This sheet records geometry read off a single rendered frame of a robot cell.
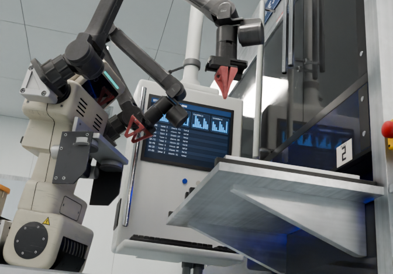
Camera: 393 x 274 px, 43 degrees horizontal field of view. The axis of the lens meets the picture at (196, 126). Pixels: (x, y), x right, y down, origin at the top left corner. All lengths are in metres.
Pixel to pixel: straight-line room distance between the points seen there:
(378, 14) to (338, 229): 0.58
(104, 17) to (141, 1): 2.65
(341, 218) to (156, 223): 0.97
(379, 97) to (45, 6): 3.56
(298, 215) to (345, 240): 0.13
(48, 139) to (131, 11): 2.82
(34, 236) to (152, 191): 0.72
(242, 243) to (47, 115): 0.75
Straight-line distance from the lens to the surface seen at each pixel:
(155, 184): 2.09
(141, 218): 2.05
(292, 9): 1.94
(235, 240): 1.69
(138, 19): 4.41
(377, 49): 1.40
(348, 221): 1.28
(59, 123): 1.61
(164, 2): 4.15
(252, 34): 1.32
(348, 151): 1.42
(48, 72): 1.49
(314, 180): 1.17
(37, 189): 1.53
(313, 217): 1.24
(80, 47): 1.47
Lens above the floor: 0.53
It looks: 22 degrees up
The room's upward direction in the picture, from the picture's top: 5 degrees clockwise
